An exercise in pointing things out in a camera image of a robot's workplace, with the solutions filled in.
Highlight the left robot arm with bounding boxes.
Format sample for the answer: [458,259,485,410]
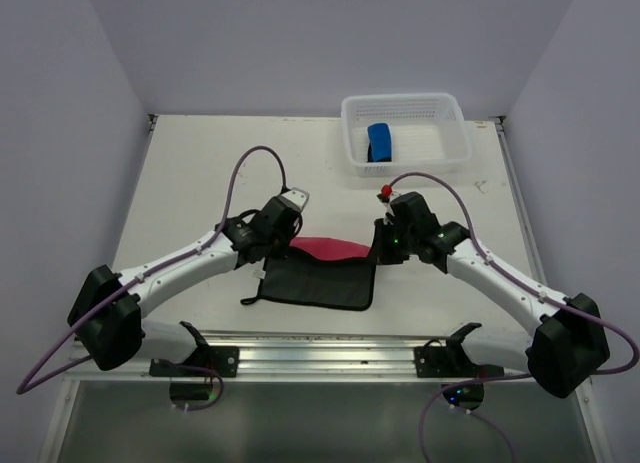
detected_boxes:
[67,188,309,376]

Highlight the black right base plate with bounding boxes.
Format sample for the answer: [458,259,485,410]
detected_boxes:
[413,345,505,379]

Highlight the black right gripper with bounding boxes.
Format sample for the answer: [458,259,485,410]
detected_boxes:
[366,218,417,265]

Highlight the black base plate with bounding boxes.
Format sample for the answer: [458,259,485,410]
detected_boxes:
[149,346,240,378]
[413,345,505,379]

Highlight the white perforated plastic basket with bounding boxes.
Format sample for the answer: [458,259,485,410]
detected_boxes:
[341,93,473,177]

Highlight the red microfiber towel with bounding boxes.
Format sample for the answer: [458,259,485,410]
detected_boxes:
[240,237,376,312]

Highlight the blue microfiber towel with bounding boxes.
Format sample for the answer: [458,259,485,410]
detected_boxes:
[367,123,392,163]

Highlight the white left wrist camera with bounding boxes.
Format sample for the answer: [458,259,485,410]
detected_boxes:
[279,188,310,213]

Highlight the aluminium mounting rail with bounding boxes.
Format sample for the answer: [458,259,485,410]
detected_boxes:
[64,332,591,382]

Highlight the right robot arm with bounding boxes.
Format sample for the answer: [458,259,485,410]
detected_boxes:
[369,185,610,398]

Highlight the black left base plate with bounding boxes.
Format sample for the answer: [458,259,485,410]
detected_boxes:
[149,346,240,378]

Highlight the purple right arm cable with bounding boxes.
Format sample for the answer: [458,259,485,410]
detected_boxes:
[389,171,640,463]

